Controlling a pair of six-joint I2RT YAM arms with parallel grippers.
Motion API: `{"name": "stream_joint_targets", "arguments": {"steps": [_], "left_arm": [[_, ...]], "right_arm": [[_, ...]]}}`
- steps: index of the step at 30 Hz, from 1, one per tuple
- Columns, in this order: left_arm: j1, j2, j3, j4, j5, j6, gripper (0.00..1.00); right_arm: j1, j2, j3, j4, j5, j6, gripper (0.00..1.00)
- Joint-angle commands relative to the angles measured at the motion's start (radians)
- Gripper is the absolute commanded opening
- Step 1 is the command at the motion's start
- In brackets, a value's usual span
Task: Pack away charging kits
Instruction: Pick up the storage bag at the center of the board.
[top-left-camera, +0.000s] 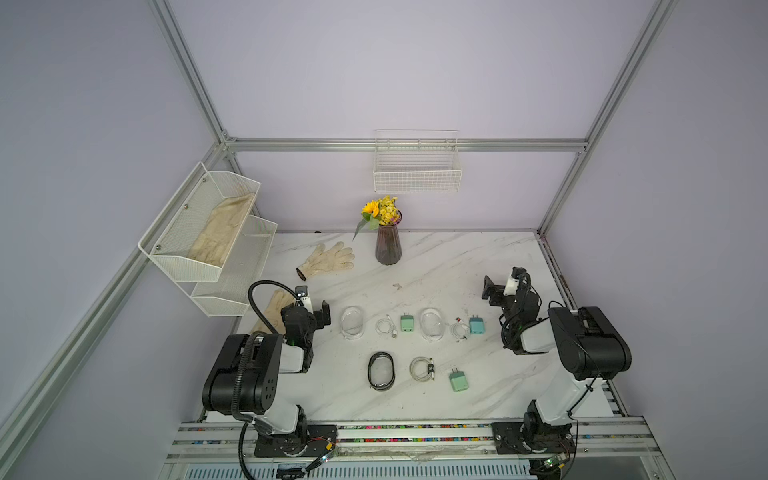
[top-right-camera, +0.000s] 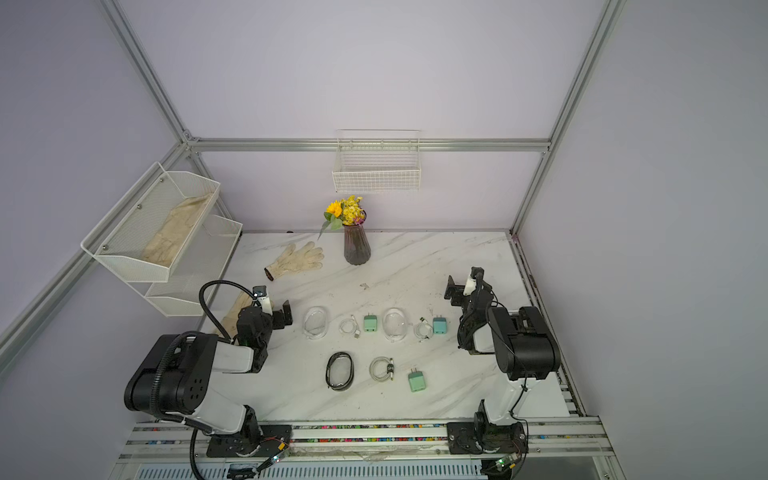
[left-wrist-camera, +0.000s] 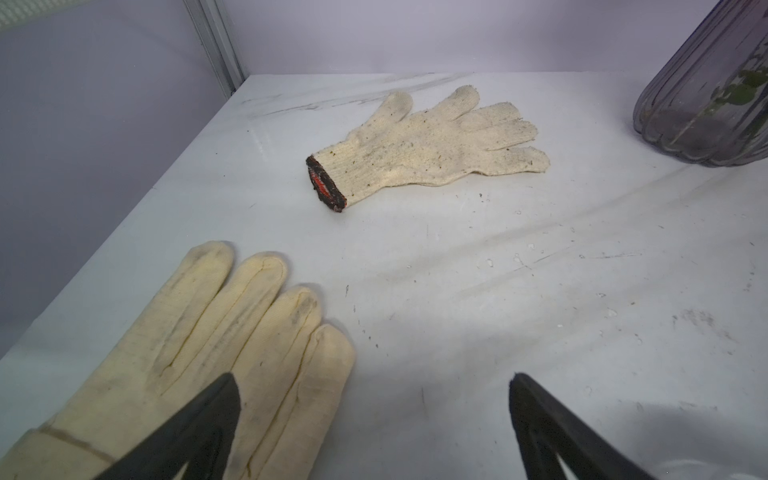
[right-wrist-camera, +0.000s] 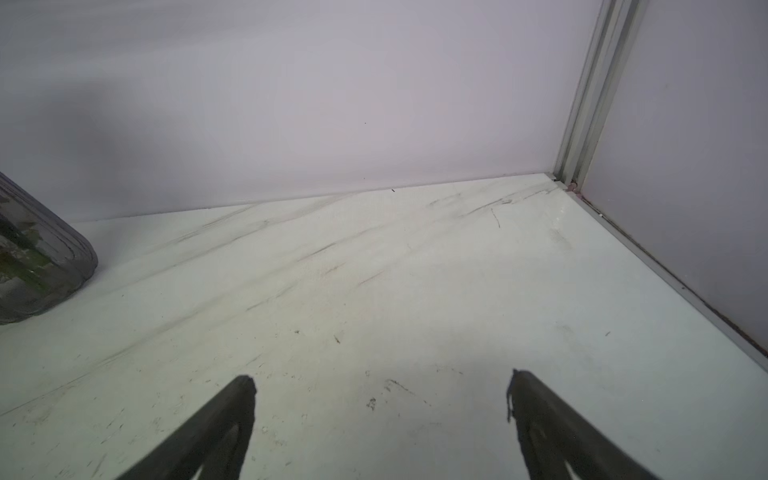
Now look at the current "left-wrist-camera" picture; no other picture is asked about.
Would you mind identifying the cream knit work glove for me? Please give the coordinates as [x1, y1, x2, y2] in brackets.
[306, 85, 550, 212]

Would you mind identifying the aluminium frame profile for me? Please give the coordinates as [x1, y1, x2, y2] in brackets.
[183, 0, 248, 98]

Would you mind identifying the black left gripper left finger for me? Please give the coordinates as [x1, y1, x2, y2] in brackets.
[98, 373, 241, 479]

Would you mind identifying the dark ribbed glass vase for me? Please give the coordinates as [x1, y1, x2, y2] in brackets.
[633, 0, 767, 167]

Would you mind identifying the yellow leather work glove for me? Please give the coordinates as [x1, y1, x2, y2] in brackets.
[1, 241, 356, 479]

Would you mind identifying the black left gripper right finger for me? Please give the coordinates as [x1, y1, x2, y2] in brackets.
[509, 373, 653, 480]

